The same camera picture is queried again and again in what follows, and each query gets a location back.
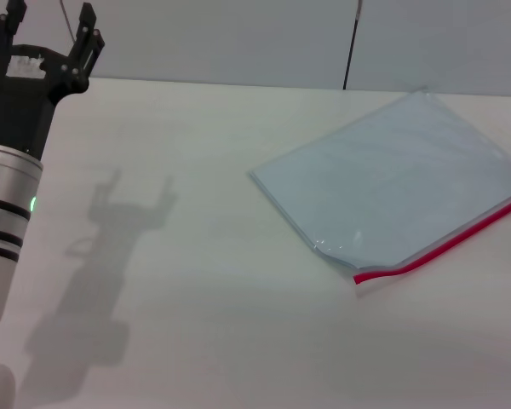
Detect black vertical wall strip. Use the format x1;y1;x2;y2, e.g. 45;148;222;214
342;0;364;91

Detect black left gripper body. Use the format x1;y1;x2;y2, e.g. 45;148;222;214
0;43;89;161

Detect clear document bag red zipper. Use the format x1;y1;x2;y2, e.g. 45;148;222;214
249;87;511;297

